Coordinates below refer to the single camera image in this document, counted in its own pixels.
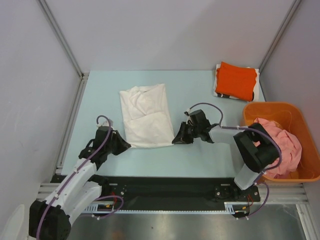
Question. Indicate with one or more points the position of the corner frame post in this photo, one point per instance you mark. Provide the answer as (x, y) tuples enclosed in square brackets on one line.
[(296, 4), (54, 25)]

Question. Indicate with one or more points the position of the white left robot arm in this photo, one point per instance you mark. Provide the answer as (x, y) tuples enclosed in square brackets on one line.
[(53, 217)]

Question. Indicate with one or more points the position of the folded white t-shirt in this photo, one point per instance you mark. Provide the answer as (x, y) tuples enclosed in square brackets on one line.
[(255, 97)]

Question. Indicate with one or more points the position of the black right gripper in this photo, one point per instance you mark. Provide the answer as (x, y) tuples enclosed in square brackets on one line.
[(181, 137)]

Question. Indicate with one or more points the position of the aluminium frame rail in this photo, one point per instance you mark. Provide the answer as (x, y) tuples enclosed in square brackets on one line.
[(47, 187)]

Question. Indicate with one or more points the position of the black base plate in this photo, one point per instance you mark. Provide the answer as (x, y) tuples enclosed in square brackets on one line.
[(177, 193)]

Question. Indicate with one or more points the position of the orange plastic bin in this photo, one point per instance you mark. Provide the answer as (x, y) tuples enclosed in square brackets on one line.
[(291, 119)]

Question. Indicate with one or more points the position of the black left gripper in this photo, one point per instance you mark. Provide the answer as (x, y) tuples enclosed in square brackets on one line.
[(123, 145)]

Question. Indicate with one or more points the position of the pink t-shirt in bin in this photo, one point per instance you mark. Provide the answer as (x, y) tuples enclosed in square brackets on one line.
[(291, 149)]

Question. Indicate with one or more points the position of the white t-shirt red graphic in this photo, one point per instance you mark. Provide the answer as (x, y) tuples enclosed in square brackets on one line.
[(146, 118)]

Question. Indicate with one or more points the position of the white slotted cable duct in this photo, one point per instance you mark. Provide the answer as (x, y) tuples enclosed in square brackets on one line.
[(227, 208)]

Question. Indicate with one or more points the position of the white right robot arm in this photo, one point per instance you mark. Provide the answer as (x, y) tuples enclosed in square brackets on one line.
[(250, 146)]

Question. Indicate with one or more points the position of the left corner frame post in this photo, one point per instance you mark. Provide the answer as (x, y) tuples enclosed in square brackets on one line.
[(54, 25)]

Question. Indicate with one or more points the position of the right corner frame post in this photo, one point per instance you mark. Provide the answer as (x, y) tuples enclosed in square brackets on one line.
[(296, 4)]

